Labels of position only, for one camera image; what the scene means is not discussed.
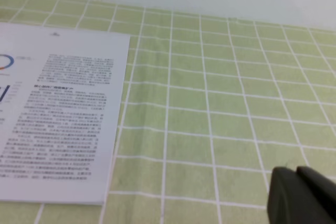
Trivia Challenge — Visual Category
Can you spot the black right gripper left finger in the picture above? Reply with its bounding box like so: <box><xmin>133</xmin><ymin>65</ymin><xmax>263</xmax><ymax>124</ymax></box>
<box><xmin>267</xmin><ymin>167</ymin><xmax>335</xmax><ymax>224</ymax></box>

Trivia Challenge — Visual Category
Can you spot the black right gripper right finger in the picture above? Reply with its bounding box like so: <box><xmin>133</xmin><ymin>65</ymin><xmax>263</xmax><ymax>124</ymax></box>
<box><xmin>296</xmin><ymin>166</ymin><xmax>335</xmax><ymax>203</ymax></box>

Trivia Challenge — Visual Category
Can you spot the white magazine book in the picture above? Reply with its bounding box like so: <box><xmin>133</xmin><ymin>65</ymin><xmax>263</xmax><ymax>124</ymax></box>
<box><xmin>1</xmin><ymin>23</ymin><xmax>130</xmax><ymax>205</ymax></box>

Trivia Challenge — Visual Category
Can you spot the green checkered tablecloth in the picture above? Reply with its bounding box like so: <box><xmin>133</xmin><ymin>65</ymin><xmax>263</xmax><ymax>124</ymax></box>
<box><xmin>1</xmin><ymin>0</ymin><xmax>335</xmax><ymax>223</ymax></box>

